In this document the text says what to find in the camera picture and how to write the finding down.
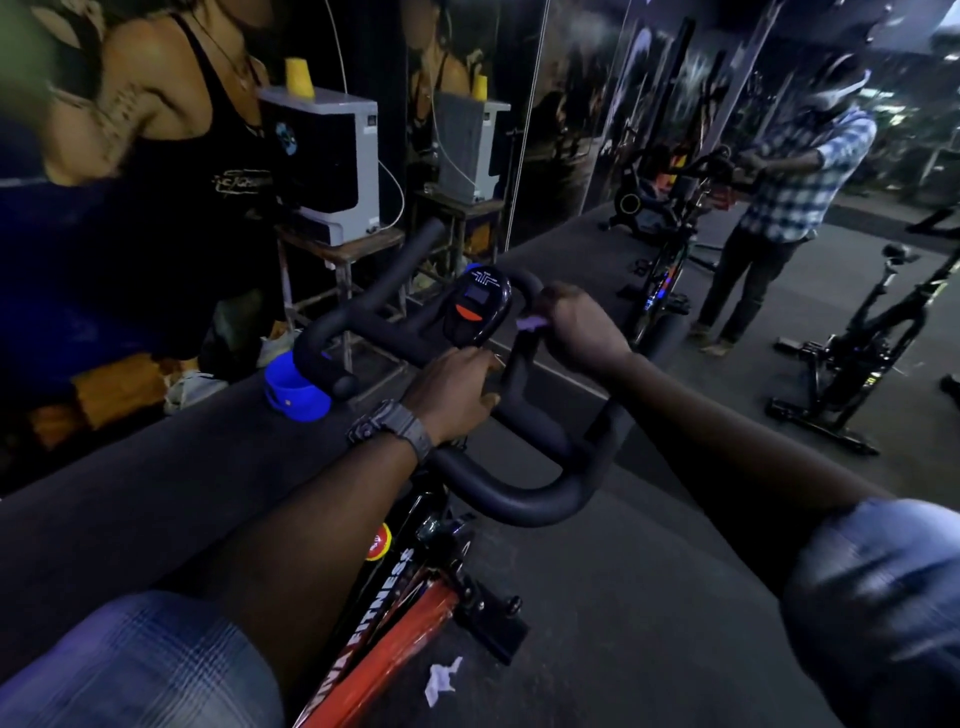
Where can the blue bottle holder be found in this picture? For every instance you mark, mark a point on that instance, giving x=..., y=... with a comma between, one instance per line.
x=292, y=390

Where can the person's right hand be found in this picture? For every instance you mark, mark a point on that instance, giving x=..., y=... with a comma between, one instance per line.
x=585, y=334

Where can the black bike display console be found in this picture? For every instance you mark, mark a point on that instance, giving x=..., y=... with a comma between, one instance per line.
x=476, y=304

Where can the white crumpled paper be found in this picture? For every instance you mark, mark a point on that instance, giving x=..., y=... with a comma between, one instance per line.
x=441, y=681

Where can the white shoe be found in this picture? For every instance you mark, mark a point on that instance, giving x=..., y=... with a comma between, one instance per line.
x=191, y=390
x=276, y=346

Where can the wooden metal stool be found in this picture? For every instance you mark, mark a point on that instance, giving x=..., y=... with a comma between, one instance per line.
x=341, y=255

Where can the grey wristwatch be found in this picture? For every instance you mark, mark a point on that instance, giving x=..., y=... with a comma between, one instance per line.
x=397, y=424

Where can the purple cleaning cloth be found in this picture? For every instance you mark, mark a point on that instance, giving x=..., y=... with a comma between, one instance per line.
x=531, y=323

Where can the person's right forearm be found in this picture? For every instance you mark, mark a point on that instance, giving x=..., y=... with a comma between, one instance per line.
x=712, y=450

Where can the yellow plastic cup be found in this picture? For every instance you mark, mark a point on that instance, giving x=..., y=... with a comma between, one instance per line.
x=298, y=77

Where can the person's right fingers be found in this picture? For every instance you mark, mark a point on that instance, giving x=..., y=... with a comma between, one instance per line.
x=553, y=315

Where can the person's left hand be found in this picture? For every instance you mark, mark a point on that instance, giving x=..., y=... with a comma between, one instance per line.
x=446, y=394

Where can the person's left forearm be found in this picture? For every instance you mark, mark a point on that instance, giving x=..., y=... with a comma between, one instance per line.
x=300, y=540

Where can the red black exercise bike frame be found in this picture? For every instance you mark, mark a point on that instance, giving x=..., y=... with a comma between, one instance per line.
x=390, y=637

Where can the white black water purifier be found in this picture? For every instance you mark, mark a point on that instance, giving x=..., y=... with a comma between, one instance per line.
x=322, y=161

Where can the blue checked shirt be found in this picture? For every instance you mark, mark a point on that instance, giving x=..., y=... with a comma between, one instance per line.
x=877, y=600

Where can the red yellow round knob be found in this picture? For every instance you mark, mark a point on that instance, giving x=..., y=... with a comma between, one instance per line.
x=379, y=541

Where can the large wall mirror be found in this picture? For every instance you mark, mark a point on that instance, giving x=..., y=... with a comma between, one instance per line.
x=825, y=300

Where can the person's left thumb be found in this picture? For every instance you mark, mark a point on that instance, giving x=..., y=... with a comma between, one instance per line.
x=484, y=403

